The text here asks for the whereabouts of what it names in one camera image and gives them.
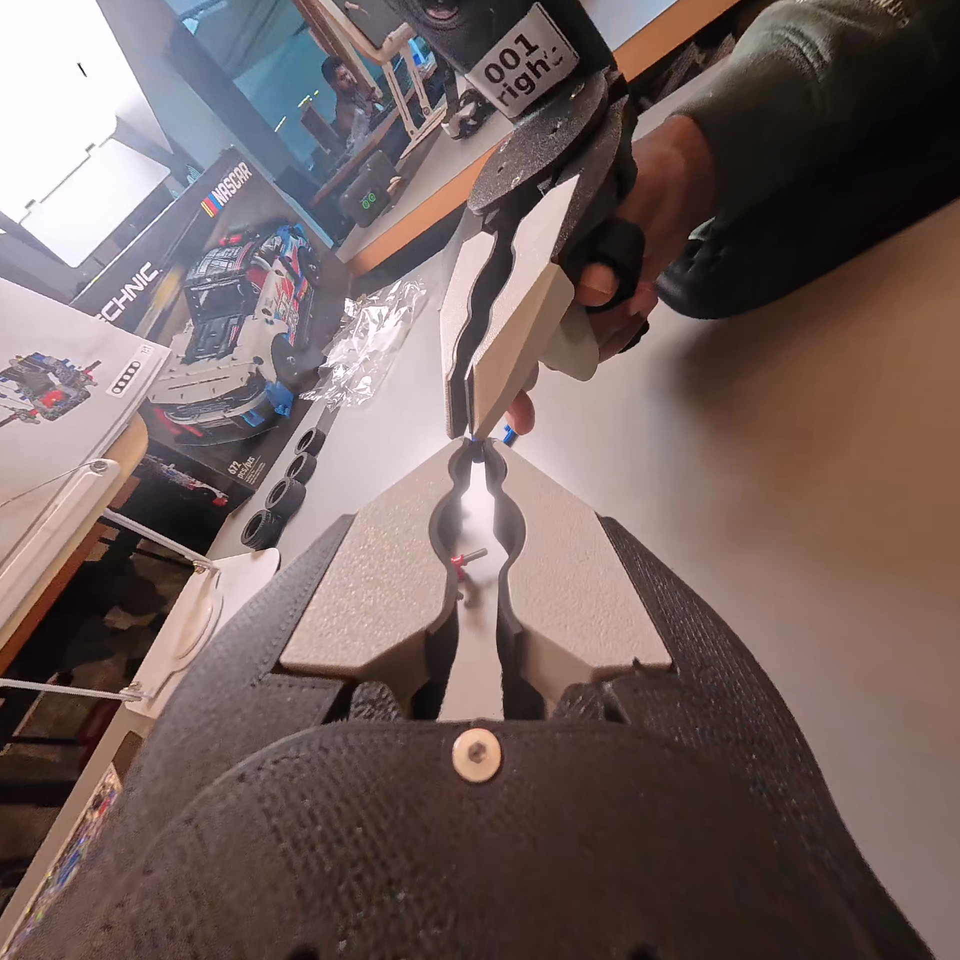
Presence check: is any lego instruction booklet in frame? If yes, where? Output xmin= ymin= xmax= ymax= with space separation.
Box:
xmin=0 ymin=277 xmax=172 ymax=575

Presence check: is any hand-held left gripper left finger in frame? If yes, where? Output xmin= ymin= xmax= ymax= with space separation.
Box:
xmin=279 ymin=441 xmax=465 ymax=720

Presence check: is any clear plastic bag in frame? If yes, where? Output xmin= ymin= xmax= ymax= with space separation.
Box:
xmin=303 ymin=277 xmax=430 ymax=411

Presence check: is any colourful sticker sheet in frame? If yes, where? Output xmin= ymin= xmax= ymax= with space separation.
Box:
xmin=11 ymin=761 xmax=125 ymax=955

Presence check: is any white stand frame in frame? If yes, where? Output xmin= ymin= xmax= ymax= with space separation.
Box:
xmin=300 ymin=0 xmax=445 ymax=160

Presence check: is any black frame device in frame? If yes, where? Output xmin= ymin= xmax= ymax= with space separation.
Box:
xmin=444 ymin=86 xmax=496 ymax=144

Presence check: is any black lego set box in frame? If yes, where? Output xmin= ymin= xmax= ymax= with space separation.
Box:
xmin=71 ymin=146 xmax=354 ymax=541

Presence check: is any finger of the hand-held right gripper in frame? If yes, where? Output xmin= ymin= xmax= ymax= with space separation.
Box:
xmin=466 ymin=174 xmax=580 ymax=442
xmin=439 ymin=225 xmax=526 ymax=441

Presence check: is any person's right forearm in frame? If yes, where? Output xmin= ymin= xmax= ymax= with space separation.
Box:
xmin=671 ymin=0 xmax=960 ymax=252

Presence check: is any person's right hand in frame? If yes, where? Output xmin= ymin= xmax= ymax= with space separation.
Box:
xmin=504 ymin=114 xmax=717 ymax=438

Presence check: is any black device with green lights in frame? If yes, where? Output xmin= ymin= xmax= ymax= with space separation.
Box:
xmin=337 ymin=150 xmax=399 ymax=230

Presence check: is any small blue lego pin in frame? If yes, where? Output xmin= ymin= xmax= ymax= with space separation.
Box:
xmin=463 ymin=423 xmax=520 ymax=460

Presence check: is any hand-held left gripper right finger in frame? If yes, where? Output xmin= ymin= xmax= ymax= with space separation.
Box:
xmin=480 ymin=439 xmax=673 ymax=717

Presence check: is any white book stand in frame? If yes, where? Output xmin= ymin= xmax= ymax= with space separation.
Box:
xmin=0 ymin=416 xmax=282 ymax=721

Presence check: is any lego car chassis assembly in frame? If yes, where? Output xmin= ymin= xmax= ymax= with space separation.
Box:
xmin=448 ymin=547 xmax=490 ymax=605

